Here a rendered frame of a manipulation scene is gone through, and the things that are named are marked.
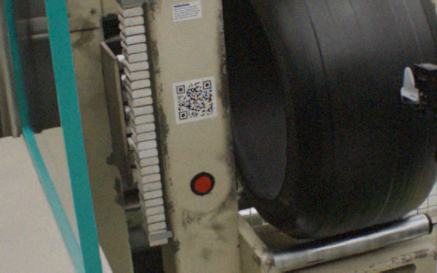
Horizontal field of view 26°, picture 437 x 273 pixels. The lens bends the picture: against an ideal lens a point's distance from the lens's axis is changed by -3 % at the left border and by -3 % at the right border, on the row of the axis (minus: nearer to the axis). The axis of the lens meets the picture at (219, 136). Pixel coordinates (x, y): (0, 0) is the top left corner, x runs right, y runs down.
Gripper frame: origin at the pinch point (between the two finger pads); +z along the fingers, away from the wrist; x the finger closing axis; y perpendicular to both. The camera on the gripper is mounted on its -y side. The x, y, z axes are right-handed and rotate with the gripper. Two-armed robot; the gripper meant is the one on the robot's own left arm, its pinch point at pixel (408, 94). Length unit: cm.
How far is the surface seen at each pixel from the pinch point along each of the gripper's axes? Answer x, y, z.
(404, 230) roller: -7.1, -31.4, 16.6
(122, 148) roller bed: 36, -19, 64
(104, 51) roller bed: 37, 1, 70
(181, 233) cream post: 34.9, -25.4, 23.8
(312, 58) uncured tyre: 14.8, 7.4, 4.5
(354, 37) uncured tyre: 7.4, 9.9, 4.0
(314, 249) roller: 11.8, -31.1, 17.1
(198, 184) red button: 31.2, -16.1, 22.2
